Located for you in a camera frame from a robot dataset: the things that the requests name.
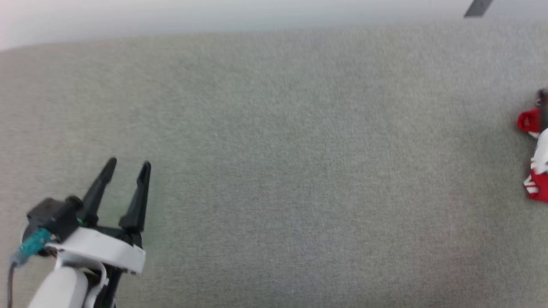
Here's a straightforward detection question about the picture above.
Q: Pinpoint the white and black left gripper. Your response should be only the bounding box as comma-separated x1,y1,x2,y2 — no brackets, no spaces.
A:
45,157,152,308

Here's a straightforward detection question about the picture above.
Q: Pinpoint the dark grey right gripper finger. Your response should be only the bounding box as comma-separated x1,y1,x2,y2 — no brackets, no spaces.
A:
537,88,548,131

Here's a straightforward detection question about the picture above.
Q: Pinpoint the teal plug grey cable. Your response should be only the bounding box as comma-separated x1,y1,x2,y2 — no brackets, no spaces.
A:
6,228,53,308

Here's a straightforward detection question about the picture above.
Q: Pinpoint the dark strip on wall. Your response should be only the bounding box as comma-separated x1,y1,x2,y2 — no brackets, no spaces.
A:
463,0,494,18

